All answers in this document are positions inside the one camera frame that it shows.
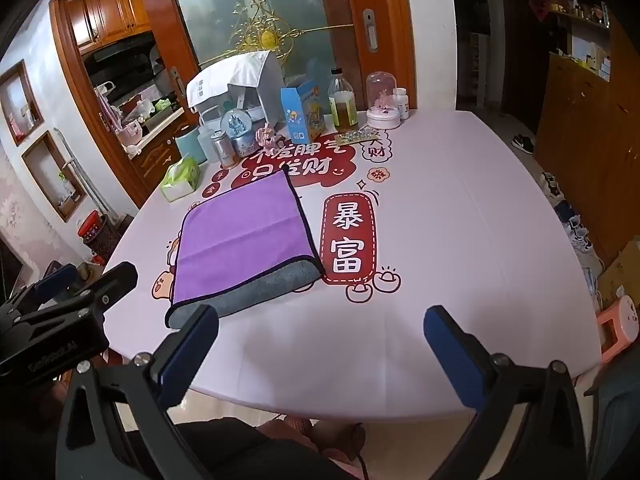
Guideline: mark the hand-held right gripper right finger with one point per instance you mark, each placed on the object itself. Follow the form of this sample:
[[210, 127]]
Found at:
[[456, 360]]

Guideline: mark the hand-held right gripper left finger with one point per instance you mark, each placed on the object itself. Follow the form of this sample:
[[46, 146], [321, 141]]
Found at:
[[189, 356]]

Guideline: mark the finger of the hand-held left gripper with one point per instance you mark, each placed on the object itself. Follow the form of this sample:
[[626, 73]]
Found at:
[[56, 279], [114, 285]]

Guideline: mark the purple and grey towel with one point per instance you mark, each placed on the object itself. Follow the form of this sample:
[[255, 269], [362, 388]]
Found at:
[[240, 230]]

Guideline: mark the brown patterned bin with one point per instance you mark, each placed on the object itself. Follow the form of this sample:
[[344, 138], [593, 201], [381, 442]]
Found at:
[[106, 240]]

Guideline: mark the red bucket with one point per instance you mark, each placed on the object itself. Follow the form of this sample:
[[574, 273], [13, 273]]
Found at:
[[90, 226]]

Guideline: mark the person's dark pants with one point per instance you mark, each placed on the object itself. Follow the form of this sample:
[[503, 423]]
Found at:
[[225, 452]]

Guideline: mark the pink printed tablecloth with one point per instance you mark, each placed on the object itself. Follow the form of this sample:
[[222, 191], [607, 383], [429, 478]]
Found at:
[[450, 240]]

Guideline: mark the green tissue pack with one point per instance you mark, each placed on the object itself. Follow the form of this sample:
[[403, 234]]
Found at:
[[181, 179]]

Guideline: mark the pink slipper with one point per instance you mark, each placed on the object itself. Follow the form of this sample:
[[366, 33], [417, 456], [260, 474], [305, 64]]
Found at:
[[310, 432]]

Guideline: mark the light blue cup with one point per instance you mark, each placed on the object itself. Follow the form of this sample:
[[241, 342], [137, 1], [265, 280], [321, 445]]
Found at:
[[189, 146]]

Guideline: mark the pink plastic stool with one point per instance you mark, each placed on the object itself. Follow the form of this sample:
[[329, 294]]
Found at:
[[619, 327]]

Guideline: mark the dark chair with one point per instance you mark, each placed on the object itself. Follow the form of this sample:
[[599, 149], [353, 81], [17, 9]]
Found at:
[[616, 415]]

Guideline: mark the silver metal can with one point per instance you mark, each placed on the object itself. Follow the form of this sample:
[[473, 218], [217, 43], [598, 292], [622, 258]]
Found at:
[[223, 149]]

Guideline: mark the translucent white jug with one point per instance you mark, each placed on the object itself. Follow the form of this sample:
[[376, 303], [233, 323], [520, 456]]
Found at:
[[207, 132]]

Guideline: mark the pile of white sneakers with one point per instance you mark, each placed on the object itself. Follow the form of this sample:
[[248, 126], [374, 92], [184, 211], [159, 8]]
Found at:
[[570, 215]]

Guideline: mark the cardboard box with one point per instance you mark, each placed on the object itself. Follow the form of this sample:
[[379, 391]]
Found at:
[[621, 270]]

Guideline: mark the blue snow globe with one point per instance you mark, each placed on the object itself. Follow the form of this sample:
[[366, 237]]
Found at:
[[239, 131]]

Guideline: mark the pink figurine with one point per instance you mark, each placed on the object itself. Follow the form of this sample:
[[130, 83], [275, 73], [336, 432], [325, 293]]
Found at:
[[267, 136]]

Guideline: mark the black sneaker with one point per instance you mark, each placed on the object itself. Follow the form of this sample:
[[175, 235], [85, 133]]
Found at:
[[524, 143]]

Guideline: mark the white countertop water dispenser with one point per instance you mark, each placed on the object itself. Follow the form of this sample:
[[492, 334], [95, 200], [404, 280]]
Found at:
[[240, 80]]

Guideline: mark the pill blister strip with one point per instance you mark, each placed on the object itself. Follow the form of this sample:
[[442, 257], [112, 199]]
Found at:
[[358, 136]]

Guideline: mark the blue carton box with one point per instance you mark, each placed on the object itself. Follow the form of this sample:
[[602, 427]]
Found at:
[[302, 110]]

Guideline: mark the white pill bottle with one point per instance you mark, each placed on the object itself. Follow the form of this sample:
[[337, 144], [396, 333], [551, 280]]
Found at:
[[401, 103]]

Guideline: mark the pink glass dome ornament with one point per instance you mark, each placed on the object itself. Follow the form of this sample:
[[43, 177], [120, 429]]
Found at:
[[383, 101]]

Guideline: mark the wooden kitchen cabinets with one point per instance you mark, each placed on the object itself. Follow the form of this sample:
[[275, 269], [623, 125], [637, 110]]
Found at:
[[102, 12]]

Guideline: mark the clear bottle with yellow liquid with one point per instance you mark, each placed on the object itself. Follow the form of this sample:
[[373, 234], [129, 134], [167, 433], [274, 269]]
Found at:
[[342, 105]]

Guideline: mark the frosted glass sliding door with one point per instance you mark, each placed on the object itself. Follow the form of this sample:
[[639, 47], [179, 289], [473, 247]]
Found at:
[[280, 15]]

